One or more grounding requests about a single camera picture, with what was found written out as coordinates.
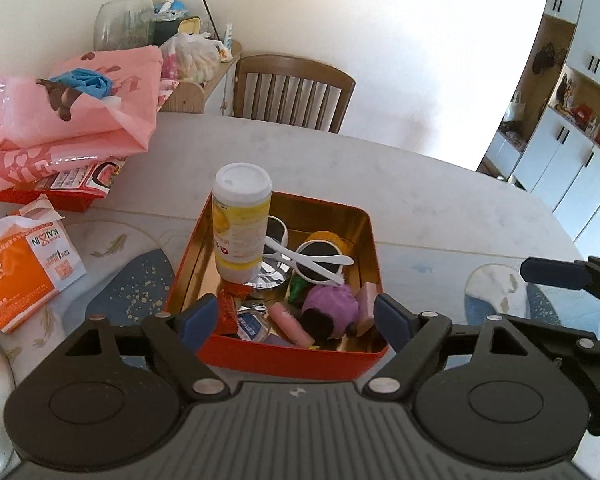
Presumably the blue glove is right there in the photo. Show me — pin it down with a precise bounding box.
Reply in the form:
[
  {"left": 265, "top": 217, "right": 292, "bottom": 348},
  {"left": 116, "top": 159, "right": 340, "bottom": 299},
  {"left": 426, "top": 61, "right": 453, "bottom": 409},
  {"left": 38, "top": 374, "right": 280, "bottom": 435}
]
[{"left": 49, "top": 67, "right": 117, "bottom": 100}]

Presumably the orange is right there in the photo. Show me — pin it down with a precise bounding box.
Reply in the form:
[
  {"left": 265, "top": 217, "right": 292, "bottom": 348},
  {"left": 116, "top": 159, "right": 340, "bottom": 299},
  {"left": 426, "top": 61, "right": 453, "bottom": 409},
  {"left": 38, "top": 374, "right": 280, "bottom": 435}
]
[{"left": 307, "top": 230, "right": 351, "bottom": 253}]

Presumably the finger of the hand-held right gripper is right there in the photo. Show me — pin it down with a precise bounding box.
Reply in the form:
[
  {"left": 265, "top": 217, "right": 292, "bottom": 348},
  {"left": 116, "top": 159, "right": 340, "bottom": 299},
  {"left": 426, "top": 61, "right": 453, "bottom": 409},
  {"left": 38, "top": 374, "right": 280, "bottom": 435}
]
[
  {"left": 535, "top": 332, "right": 600, "bottom": 436},
  {"left": 520, "top": 256, "right": 600, "bottom": 291}
]

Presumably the pink cylindrical stick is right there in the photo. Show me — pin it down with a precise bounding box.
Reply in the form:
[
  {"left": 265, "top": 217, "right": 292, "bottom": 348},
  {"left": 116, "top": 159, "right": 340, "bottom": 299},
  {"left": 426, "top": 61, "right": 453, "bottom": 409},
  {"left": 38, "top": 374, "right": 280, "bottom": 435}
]
[{"left": 271, "top": 304, "right": 315, "bottom": 347}]

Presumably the white yellow bottle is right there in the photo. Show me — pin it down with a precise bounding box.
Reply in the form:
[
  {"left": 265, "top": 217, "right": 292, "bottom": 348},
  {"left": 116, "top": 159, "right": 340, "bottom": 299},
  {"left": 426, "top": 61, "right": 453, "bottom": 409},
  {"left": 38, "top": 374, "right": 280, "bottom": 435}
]
[{"left": 211, "top": 162, "right": 273, "bottom": 283}]

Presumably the black stick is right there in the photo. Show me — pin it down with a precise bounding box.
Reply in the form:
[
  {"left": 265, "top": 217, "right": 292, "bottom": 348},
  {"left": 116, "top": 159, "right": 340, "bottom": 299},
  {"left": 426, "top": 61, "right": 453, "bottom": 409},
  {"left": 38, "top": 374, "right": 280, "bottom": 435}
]
[{"left": 201, "top": 0, "right": 221, "bottom": 41}]

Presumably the red pink tag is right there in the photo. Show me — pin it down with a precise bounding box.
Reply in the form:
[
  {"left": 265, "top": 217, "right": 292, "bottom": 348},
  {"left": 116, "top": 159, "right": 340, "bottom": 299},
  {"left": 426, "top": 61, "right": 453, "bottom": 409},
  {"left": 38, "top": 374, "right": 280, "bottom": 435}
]
[{"left": 219, "top": 285, "right": 251, "bottom": 337}]

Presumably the grey wardrobe cabinet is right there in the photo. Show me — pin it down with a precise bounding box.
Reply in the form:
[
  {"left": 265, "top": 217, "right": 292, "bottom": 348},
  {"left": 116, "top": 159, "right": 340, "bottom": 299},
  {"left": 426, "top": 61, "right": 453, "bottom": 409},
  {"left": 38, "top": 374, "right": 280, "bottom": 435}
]
[{"left": 477, "top": 0, "right": 600, "bottom": 266}]

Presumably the red box with pink cloth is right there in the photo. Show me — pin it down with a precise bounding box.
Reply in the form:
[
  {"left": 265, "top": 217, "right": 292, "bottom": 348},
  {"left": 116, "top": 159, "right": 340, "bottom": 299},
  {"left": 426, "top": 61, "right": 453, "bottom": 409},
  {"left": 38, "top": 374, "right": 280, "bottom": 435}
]
[{"left": 0, "top": 45, "right": 163, "bottom": 197}]

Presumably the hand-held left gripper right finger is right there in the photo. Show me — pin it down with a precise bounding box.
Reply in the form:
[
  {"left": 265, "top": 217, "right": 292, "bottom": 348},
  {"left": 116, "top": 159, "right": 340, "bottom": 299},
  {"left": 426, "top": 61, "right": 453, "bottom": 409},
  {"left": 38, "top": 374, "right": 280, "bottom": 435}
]
[{"left": 362, "top": 293, "right": 538, "bottom": 402}]

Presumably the white wooden sideboard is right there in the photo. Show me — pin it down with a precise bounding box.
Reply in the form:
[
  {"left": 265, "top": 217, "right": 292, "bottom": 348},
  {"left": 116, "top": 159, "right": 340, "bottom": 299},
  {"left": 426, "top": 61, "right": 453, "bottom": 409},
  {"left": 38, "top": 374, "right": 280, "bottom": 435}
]
[{"left": 159, "top": 40, "right": 243, "bottom": 116}]

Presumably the red cardboard box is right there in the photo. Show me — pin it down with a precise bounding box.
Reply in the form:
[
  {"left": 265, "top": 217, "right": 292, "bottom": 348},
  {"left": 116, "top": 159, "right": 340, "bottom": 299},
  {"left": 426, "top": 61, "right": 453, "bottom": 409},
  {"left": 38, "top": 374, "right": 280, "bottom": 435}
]
[{"left": 0, "top": 156, "right": 127, "bottom": 215}]

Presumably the silver round tin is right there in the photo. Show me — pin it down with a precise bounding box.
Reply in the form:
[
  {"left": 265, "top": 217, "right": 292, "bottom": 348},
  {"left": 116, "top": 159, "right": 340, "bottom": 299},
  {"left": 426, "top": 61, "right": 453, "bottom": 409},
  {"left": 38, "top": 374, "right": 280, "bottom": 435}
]
[{"left": 247, "top": 255, "right": 295, "bottom": 292}]

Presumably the green small object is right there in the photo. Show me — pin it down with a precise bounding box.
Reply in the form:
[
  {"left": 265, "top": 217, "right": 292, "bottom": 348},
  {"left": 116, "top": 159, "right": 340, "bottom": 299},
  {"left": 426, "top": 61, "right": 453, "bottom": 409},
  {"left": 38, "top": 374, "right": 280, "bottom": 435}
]
[{"left": 286, "top": 276, "right": 307, "bottom": 306}]

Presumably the blue white small packet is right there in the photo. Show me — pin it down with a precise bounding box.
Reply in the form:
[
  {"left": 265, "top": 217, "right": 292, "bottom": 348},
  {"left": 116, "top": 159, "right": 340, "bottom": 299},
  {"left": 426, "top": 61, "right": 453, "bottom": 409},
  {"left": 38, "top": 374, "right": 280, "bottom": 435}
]
[{"left": 236, "top": 310, "right": 272, "bottom": 343}]

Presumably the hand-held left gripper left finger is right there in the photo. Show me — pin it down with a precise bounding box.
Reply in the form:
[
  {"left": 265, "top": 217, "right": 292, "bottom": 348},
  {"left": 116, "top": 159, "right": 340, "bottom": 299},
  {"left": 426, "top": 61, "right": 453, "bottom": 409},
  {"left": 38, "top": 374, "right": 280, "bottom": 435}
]
[{"left": 60, "top": 294, "right": 230, "bottom": 402}]

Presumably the wooden chair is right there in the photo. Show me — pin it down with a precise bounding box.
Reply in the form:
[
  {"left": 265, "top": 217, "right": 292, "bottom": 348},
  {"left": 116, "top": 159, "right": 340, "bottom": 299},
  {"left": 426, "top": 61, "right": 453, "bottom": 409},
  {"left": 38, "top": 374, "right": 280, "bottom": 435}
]
[{"left": 232, "top": 55, "right": 357, "bottom": 134}]

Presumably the red tin box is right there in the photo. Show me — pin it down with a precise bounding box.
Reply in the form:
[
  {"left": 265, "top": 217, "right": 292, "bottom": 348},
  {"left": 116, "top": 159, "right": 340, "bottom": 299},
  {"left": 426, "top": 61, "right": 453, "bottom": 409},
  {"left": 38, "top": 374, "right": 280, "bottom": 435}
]
[{"left": 162, "top": 190, "right": 388, "bottom": 381}]

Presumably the clear plastic bag of snacks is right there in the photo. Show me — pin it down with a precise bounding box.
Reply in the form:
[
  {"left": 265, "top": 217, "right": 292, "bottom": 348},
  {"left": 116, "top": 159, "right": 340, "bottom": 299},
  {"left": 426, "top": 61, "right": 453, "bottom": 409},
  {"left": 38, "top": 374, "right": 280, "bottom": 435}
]
[{"left": 159, "top": 32, "right": 222, "bottom": 83}]

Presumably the orange white tissue packet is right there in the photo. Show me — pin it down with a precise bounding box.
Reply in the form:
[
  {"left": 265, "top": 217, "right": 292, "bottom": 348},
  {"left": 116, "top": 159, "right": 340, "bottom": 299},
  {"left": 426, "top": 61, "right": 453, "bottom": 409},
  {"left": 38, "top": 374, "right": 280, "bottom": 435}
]
[{"left": 0, "top": 194, "right": 88, "bottom": 335}]

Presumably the blue printed table mat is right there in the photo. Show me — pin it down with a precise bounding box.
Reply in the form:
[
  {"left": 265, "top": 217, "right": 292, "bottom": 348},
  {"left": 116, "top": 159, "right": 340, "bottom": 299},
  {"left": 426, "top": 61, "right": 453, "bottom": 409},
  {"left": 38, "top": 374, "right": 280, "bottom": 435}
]
[{"left": 0, "top": 205, "right": 600, "bottom": 411}]

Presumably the dark hanging bag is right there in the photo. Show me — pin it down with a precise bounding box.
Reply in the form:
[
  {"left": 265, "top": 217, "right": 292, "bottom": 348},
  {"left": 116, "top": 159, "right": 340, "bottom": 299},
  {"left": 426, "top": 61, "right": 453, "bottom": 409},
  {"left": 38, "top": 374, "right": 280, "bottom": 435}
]
[{"left": 535, "top": 42, "right": 568, "bottom": 73}]

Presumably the white tote bag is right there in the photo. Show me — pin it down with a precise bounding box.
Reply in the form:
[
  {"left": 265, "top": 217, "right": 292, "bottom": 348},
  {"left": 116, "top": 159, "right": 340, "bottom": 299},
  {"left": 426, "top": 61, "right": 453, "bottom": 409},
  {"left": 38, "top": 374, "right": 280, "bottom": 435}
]
[{"left": 502, "top": 91, "right": 528, "bottom": 123}]

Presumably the pink square pad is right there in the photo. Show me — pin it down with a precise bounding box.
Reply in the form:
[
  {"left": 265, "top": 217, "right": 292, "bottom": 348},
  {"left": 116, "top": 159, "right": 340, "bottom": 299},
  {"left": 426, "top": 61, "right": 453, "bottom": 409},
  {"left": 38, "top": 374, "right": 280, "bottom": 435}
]
[{"left": 356, "top": 282, "right": 381, "bottom": 335}]

